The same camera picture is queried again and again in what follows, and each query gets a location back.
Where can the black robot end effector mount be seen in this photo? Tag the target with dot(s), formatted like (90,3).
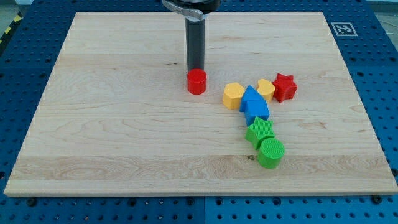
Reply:
(194,10)

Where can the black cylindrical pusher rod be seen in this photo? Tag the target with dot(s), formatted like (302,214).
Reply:
(195,43)

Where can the red cylinder block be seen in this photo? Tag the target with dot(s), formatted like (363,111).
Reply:
(196,81)

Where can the yellow hexagon block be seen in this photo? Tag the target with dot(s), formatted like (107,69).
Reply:
(232,95)

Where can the blue triangle block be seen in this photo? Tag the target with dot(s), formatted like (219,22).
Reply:
(250,94)

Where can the yellow heart block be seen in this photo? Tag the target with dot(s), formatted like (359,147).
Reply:
(266,89)

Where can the blue cube block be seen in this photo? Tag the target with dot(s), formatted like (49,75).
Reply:
(256,108)

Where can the red star block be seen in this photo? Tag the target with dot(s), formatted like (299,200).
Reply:
(285,87)

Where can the green star block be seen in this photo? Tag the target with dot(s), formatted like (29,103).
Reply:
(258,131)

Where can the wooden board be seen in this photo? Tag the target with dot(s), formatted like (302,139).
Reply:
(116,119)

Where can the green cylinder block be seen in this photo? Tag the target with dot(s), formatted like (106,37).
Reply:
(271,152)

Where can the white fiducial marker tag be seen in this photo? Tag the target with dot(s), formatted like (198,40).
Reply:
(344,29)

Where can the yellow black hazard tape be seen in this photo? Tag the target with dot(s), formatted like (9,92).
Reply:
(10,30)

